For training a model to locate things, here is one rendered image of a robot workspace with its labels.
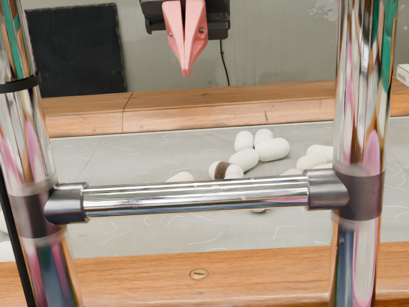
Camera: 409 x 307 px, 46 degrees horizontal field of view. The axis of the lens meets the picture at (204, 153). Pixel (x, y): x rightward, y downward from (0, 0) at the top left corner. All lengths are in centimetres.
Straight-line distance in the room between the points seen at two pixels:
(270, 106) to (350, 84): 42
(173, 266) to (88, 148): 31
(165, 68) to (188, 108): 191
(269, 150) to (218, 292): 24
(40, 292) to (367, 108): 17
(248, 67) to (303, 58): 28
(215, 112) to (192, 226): 25
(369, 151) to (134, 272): 17
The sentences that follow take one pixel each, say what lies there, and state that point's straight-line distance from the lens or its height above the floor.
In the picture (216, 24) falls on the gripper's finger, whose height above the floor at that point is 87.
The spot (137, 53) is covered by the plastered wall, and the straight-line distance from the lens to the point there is 253.
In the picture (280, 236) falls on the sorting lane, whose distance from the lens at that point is 38.
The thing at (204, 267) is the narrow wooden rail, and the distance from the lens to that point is 31.
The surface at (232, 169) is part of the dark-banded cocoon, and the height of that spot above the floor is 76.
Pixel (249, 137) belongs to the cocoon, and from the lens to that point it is 52.
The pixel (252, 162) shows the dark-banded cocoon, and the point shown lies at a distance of 48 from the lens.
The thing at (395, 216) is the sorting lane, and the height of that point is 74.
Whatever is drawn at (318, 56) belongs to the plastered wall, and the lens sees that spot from 259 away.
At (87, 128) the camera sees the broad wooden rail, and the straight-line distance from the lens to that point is 64.
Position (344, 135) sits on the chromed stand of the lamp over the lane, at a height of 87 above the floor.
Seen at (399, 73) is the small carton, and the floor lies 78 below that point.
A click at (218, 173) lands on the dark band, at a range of 45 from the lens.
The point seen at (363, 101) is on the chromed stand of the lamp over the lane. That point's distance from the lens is 21.
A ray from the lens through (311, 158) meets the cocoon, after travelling 47.
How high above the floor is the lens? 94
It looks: 22 degrees down
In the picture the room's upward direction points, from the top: 4 degrees counter-clockwise
